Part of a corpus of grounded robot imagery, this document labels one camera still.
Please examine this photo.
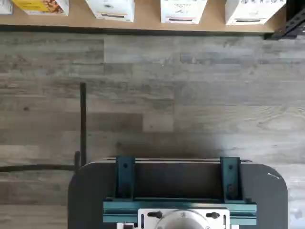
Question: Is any white box yellow strip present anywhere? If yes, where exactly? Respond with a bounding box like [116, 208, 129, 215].
[85, 0, 135, 23]

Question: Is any black floor strip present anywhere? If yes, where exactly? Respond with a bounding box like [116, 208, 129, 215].
[80, 82, 87, 166]

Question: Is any brown particle shelf board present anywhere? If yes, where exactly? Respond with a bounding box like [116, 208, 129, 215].
[0, 0, 283, 33]

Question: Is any white box pink strip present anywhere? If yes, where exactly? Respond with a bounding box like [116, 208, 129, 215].
[160, 0, 208, 24]

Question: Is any white box dark strip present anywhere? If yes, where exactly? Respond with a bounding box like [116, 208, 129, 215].
[224, 0, 287, 26]

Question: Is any white yellow granola box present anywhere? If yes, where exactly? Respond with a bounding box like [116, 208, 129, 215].
[11, 0, 70, 17]

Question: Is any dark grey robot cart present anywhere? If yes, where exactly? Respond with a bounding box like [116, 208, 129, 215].
[68, 156, 288, 229]

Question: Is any teal aluminium mounting frame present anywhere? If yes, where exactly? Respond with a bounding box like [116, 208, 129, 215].
[102, 156, 257, 226]

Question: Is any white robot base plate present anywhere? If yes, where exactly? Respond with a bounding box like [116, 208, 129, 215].
[138, 208, 231, 229]

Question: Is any black floor cable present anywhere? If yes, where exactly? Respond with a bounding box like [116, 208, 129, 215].
[0, 151, 81, 173]

